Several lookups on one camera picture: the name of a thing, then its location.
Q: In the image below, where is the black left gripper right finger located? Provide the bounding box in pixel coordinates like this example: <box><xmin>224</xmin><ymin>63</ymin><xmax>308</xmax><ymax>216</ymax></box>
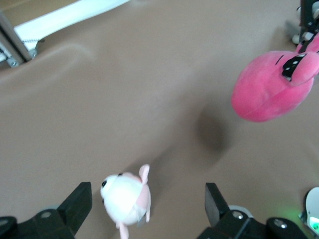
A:
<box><xmin>197</xmin><ymin>182</ymin><xmax>307</xmax><ymax>239</ymax></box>

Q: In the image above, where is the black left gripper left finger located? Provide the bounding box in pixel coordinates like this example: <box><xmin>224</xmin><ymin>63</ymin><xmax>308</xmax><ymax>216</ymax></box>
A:
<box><xmin>0</xmin><ymin>182</ymin><xmax>93</xmax><ymax>239</ymax></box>

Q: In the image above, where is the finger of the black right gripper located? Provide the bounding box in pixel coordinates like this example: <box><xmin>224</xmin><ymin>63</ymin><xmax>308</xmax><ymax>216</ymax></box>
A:
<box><xmin>300</xmin><ymin>0</ymin><xmax>315</xmax><ymax>36</ymax></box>

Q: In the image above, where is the bright pink round plush toy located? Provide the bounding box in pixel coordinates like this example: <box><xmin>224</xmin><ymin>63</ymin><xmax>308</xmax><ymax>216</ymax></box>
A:
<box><xmin>230</xmin><ymin>33</ymin><xmax>319</xmax><ymax>123</ymax></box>

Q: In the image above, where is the grey white plush husky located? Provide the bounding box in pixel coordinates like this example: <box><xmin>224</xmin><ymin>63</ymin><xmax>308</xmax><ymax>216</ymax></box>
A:
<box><xmin>291</xmin><ymin>4</ymin><xmax>303</xmax><ymax>45</ymax></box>

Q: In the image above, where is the pale pink white plush dog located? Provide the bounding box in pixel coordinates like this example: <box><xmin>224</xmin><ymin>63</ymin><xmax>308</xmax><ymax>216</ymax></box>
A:
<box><xmin>100</xmin><ymin>164</ymin><xmax>152</xmax><ymax>239</ymax></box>

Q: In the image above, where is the brown table mat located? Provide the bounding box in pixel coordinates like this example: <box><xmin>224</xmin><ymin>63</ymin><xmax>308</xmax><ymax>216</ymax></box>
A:
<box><xmin>0</xmin><ymin>0</ymin><xmax>319</xmax><ymax>239</ymax></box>

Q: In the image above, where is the white table edge strip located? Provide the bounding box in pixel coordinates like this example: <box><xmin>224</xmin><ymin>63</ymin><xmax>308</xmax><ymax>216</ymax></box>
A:
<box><xmin>13</xmin><ymin>0</ymin><xmax>132</xmax><ymax>45</ymax></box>

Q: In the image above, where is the aluminium camera post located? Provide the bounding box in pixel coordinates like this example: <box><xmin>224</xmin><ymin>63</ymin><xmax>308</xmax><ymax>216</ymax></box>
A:
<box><xmin>0</xmin><ymin>7</ymin><xmax>38</xmax><ymax>68</ymax></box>

